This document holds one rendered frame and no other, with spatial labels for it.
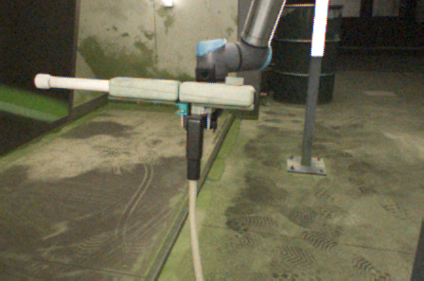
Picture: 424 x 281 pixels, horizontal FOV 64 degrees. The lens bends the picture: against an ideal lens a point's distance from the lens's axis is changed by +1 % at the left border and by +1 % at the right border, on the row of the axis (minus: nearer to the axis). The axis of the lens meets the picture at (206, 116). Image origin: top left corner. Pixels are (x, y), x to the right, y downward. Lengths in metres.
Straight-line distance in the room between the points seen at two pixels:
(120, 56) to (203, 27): 0.74
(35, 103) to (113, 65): 1.70
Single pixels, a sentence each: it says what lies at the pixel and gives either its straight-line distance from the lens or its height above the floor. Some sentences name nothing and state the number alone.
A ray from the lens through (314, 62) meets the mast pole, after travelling 1.78.
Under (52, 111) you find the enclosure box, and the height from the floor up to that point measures 0.49.
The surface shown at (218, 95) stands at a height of 0.65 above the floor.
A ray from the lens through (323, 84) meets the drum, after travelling 3.18.
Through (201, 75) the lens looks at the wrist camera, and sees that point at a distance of 0.81.
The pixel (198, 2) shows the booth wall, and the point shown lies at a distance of 2.66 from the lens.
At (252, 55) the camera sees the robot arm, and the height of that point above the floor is 0.69.
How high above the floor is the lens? 0.80
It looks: 17 degrees down
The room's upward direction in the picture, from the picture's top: straight up
